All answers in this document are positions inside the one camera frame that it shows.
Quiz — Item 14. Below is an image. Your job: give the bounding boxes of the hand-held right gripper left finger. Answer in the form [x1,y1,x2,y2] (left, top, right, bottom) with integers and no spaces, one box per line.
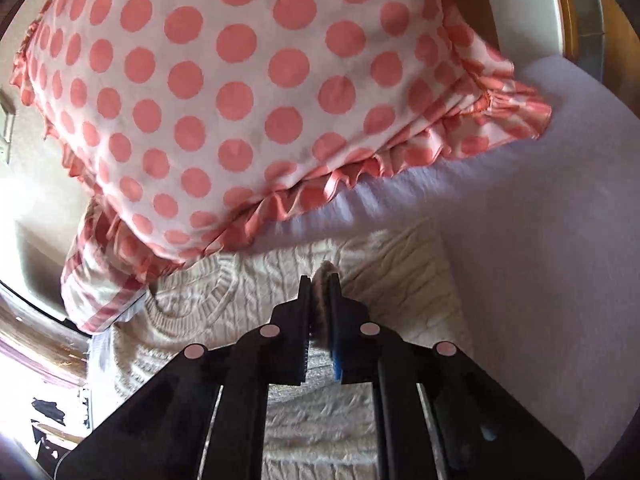
[56,275,313,480]

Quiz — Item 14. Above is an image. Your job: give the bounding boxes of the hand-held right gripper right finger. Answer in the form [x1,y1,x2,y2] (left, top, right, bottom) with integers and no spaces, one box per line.
[327,274,585,480]

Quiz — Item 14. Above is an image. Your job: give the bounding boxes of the cream cable-knit sweater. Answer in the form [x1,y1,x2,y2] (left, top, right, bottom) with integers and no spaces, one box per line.
[111,225,475,480]

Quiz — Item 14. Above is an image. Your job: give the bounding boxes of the pink striped pillow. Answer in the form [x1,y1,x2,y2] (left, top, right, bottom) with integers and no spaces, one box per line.
[60,199,151,336]

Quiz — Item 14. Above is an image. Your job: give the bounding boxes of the lavender bed sheet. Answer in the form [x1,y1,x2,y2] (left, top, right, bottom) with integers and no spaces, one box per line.
[250,55,640,480]

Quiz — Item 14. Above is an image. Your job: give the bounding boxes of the pink polka dot pillow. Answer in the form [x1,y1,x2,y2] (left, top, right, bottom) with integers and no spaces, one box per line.
[10,0,553,277]

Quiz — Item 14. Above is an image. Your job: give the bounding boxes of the wooden headboard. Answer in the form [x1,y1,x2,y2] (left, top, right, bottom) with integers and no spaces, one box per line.
[460,0,640,63]

